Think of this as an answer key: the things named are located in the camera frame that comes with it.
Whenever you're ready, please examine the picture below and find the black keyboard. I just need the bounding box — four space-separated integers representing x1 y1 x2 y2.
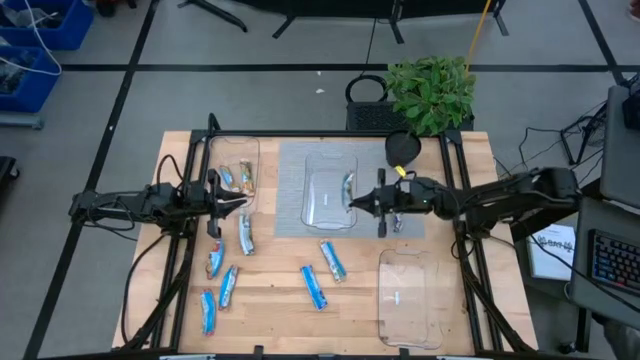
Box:
591 228 640 296

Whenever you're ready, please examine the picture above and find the black tripod leg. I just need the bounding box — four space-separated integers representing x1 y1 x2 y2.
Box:
177 0 249 34

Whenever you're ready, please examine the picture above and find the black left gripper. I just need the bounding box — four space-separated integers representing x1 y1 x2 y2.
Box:
185 168 250 239

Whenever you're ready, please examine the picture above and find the yellow strap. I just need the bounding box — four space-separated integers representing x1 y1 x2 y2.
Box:
464 0 494 71

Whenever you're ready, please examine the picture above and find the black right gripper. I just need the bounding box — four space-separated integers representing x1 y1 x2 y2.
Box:
348 168 439 239

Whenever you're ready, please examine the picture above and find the black aluminium table frame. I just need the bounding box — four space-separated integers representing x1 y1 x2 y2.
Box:
119 113 539 360

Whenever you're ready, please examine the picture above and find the black floor stand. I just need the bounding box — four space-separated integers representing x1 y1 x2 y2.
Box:
559 102 609 166

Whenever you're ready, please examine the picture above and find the black cable ring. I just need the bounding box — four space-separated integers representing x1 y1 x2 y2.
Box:
344 74 390 104

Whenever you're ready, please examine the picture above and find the grey desk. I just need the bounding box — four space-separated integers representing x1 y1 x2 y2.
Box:
569 197 640 331

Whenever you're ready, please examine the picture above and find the grey woven table mat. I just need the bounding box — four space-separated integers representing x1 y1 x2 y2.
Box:
273 141 426 240

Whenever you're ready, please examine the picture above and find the clear plastic bin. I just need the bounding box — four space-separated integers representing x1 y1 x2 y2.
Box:
299 151 359 232
207 135 261 214
377 248 445 350

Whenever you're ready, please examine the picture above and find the black floor object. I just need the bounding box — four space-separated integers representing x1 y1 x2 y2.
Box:
0 155 21 196

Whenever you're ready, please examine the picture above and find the grey monitor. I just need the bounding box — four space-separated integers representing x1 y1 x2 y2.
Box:
599 84 640 209

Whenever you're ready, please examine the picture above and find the green leafy plant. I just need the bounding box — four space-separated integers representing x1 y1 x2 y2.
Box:
383 55 477 137

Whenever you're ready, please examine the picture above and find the white paper sheet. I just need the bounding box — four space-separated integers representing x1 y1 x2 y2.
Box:
527 223 576 281

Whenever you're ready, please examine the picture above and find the black perforated box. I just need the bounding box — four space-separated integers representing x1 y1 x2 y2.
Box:
345 99 474 132

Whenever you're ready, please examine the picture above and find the black partition panel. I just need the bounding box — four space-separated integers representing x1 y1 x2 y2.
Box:
234 0 509 44

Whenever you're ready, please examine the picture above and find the blue green granola bar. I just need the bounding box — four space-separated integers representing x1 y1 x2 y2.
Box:
319 238 348 284

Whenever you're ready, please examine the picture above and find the white cable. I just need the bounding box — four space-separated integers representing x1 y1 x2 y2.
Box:
0 0 64 77

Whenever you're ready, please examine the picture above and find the blue storage bin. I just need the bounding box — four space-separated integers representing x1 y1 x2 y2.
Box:
0 0 95 51
0 45 62 114

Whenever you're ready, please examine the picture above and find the blue granola bar red end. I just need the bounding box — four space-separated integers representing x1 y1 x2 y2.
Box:
205 238 226 281

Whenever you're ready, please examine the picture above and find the black plant pot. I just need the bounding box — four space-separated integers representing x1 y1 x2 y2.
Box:
383 129 423 170

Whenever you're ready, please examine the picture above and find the orange green granola bar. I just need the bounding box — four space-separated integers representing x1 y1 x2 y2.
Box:
341 170 356 209

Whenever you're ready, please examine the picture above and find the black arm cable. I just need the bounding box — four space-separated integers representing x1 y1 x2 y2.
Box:
121 232 169 346

